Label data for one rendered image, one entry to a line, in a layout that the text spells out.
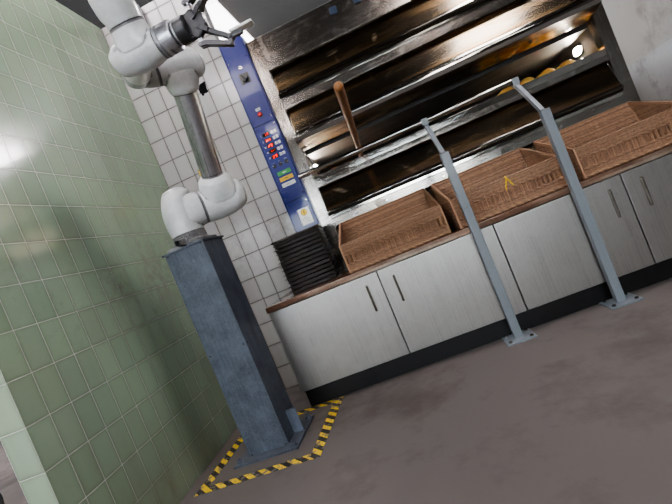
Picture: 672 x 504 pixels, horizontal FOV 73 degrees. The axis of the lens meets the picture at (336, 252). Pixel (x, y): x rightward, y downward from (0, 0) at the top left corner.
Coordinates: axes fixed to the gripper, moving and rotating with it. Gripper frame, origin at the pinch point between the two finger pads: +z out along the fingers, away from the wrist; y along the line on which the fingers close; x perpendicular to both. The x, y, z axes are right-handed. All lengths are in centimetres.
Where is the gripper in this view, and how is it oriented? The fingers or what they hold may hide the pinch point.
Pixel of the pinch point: (239, 0)
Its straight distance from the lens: 147.9
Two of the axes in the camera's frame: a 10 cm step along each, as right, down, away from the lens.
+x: -1.5, 0.9, -9.8
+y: 3.8, 9.2, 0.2
